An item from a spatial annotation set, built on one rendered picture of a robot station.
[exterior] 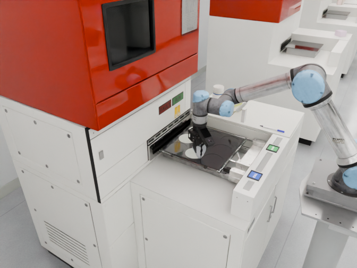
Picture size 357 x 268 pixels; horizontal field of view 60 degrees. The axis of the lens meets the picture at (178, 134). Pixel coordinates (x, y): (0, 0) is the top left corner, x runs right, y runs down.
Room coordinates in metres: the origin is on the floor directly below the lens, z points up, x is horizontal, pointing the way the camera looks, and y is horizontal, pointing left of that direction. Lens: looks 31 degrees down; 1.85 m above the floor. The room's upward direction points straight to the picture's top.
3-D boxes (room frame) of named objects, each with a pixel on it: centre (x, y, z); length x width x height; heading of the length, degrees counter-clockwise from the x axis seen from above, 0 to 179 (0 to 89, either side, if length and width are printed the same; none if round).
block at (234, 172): (1.21, -0.29, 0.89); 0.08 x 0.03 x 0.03; 58
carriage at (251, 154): (1.34, -0.38, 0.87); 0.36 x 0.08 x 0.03; 148
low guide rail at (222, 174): (1.33, -0.13, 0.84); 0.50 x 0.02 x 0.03; 58
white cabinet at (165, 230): (1.48, -0.27, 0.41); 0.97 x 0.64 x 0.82; 148
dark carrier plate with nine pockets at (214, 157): (1.47, -0.14, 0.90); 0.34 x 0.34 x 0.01; 58
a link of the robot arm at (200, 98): (1.34, -0.11, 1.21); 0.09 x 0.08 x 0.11; 64
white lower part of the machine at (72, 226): (1.60, 0.44, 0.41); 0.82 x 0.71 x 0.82; 148
